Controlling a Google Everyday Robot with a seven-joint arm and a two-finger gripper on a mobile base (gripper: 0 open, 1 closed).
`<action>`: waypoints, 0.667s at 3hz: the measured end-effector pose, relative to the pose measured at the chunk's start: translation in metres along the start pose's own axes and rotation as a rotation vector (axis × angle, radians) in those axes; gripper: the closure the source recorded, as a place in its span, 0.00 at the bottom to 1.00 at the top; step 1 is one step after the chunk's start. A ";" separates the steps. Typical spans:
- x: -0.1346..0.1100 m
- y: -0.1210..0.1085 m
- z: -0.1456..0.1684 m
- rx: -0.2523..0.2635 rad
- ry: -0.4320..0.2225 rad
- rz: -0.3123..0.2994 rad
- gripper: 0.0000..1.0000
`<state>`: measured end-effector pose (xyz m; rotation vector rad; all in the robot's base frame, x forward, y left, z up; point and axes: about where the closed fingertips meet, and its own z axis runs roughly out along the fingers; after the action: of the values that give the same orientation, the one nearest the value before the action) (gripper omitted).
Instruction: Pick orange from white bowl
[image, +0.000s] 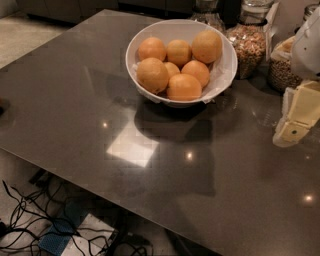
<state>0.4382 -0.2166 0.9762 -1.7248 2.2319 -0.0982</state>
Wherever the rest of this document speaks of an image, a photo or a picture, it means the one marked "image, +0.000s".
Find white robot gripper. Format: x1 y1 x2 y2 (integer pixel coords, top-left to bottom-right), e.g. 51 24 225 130
273 7 320 147

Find white ceramic bowl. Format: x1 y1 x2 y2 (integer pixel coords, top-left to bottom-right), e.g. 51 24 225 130
125 19 237 108

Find glass jar behind bowl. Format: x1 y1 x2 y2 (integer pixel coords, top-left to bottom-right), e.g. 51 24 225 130
190 0 225 33

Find glass jar with cereal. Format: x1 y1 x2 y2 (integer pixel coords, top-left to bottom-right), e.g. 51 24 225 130
267 5 320 92

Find glass jar with nuts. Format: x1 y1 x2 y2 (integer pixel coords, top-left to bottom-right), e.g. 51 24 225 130
226 0 274 79

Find small orange in centre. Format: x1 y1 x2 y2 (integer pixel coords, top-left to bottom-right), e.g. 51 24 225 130
164 62 180 78

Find large orange front left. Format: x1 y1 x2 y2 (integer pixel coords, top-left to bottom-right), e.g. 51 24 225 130
136 58 169 94

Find black floor cables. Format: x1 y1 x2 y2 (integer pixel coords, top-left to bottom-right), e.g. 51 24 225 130
0 179 154 256

